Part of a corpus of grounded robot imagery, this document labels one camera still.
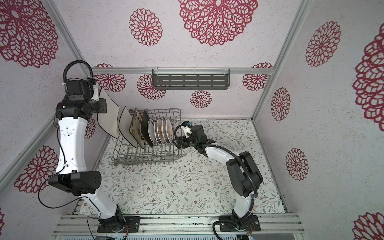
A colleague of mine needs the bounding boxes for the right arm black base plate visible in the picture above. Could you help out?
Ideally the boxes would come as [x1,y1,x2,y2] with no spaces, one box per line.
[219,214,261,232]

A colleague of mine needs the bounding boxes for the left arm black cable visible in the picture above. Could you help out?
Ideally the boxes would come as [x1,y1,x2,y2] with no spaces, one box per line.
[62,59,94,88]

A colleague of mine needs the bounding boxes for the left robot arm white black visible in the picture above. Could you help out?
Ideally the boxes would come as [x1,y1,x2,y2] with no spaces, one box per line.
[48,79,126,232]

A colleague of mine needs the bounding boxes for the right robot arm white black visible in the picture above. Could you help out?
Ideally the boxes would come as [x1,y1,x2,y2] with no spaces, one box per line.
[172,121,264,222]

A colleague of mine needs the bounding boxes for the white square plate black rim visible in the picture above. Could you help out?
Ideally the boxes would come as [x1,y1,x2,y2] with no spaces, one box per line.
[97,88,120,138]

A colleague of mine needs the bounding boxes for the white round plate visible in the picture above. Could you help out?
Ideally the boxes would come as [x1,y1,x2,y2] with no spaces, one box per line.
[154,118,162,144]
[148,119,158,144]
[161,118,168,144]
[166,118,174,143]

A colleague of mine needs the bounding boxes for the aluminium mounting rail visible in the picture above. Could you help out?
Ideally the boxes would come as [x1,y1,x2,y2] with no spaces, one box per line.
[52,214,305,237]

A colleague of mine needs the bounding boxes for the grey slotted wall shelf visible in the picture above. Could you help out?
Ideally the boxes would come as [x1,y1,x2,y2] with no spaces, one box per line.
[152,69,231,90]

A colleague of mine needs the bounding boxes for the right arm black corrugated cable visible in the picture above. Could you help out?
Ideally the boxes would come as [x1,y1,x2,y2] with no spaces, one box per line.
[173,123,259,240]

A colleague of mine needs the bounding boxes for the floral patterned rectangular plate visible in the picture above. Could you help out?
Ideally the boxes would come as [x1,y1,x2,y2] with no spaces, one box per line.
[130,109,146,149]

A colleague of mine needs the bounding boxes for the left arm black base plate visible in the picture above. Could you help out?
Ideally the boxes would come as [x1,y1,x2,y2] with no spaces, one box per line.
[97,216,141,233]

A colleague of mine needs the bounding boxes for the grey wire dish rack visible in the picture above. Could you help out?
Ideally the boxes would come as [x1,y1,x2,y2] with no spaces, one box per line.
[113,108,182,165]

